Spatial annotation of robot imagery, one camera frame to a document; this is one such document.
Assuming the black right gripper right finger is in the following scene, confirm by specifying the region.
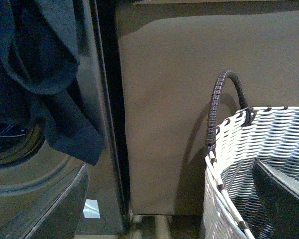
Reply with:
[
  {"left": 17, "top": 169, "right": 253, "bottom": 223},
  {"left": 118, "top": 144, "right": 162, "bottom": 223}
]
[{"left": 252, "top": 160, "right": 299, "bottom": 239}]

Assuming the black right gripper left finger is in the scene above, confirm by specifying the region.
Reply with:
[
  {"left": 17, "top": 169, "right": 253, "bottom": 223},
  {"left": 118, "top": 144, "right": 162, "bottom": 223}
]
[{"left": 0, "top": 163, "right": 90, "bottom": 239}]

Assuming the dark blue garment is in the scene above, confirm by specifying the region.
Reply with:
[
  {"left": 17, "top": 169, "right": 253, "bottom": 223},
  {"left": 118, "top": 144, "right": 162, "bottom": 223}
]
[{"left": 0, "top": 0, "right": 103, "bottom": 165}]

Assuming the grey front-load washing machine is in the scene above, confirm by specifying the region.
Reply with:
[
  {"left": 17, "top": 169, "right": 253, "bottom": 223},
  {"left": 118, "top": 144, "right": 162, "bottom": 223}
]
[{"left": 0, "top": 0, "right": 127, "bottom": 235}]

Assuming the white woven laundry basket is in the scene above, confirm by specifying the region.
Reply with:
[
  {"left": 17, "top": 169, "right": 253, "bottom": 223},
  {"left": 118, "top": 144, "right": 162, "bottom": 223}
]
[{"left": 203, "top": 107, "right": 299, "bottom": 239}]

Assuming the brown fabric sofa side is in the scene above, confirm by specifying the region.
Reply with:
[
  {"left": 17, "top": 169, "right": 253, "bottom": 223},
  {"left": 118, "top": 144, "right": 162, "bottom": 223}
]
[{"left": 116, "top": 0, "right": 299, "bottom": 215}]

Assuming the dark braided basket handle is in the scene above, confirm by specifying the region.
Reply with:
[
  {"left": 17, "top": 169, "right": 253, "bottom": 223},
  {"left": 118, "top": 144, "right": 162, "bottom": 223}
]
[{"left": 205, "top": 70, "right": 255, "bottom": 150}]

